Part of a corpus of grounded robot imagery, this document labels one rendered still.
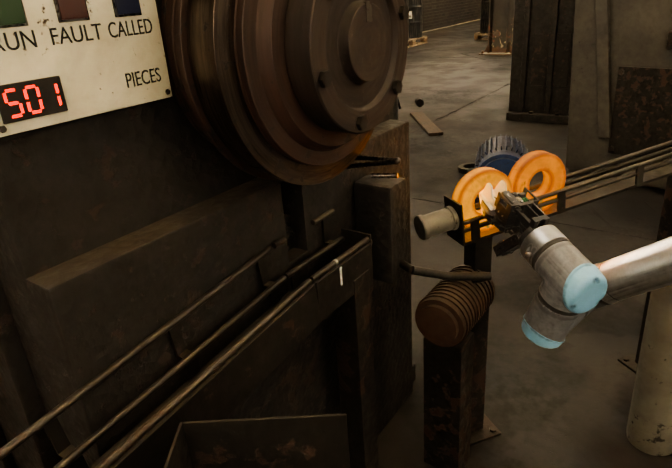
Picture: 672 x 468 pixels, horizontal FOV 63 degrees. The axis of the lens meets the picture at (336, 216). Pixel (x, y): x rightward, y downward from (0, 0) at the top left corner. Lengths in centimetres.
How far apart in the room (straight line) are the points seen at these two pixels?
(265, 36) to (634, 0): 287
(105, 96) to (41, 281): 26
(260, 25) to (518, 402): 140
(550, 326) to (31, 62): 100
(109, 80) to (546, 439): 143
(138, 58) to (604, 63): 299
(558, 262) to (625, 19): 250
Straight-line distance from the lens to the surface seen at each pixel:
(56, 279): 80
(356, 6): 87
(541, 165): 142
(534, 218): 120
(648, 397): 168
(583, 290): 112
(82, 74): 81
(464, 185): 131
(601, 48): 354
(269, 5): 80
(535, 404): 185
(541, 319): 120
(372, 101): 93
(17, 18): 77
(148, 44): 86
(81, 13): 81
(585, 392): 193
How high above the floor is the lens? 120
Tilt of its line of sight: 23 degrees down
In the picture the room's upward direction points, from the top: 4 degrees counter-clockwise
